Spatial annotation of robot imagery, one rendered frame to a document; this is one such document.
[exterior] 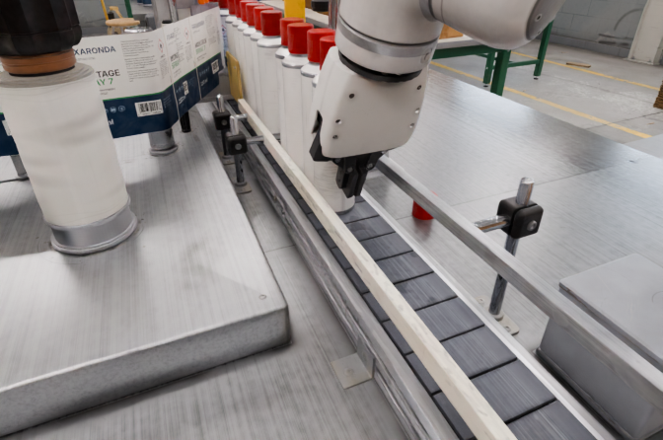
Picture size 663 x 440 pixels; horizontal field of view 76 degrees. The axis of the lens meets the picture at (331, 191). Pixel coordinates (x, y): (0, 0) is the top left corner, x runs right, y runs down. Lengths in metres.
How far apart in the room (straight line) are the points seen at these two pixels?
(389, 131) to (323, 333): 0.21
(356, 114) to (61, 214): 0.32
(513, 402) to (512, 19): 0.26
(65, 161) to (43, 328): 0.15
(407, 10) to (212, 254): 0.31
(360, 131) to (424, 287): 0.16
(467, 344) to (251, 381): 0.19
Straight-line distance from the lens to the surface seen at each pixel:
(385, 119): 0.40
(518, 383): 0.38
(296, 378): 0.42
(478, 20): 0.29
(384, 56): 0.34
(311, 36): 0.51
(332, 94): 0.37
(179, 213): 0.56
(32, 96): 0.47
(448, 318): 0.41
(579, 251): 0.64
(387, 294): 0.37
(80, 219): 0.51
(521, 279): 0.34
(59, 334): 0.45
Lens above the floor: 1.17
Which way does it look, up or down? 30 degrees down
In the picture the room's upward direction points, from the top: straight up
